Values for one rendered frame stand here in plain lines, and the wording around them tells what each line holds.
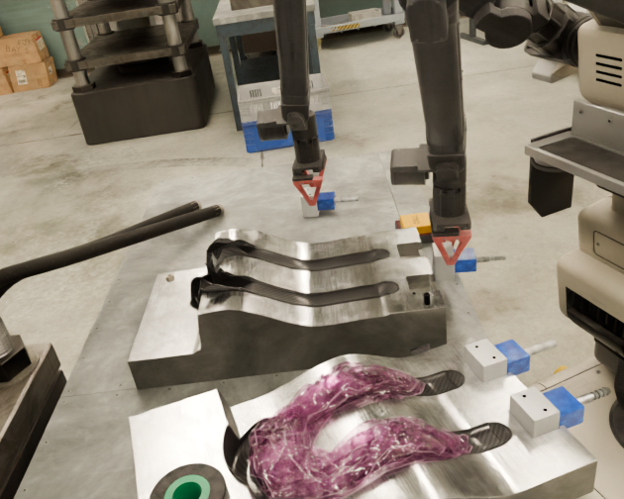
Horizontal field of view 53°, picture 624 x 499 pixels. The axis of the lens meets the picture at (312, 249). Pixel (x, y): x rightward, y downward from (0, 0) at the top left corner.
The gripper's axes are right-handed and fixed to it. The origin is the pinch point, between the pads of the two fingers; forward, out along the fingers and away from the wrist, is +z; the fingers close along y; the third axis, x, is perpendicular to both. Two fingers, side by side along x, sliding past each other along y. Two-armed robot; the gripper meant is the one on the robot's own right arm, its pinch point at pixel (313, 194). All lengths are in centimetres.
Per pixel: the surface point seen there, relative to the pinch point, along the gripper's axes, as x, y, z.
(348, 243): 10.2, 30.7, -4.2
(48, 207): -197, -190, 84
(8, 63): -387, -496, 54
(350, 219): 8.3, 4.9, 4.5
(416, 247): 22.6, 32.5, -3.5
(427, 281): 23.9, 43.2, -3.1
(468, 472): 26, 82, -3
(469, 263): 32.0, 31.6, 1.3
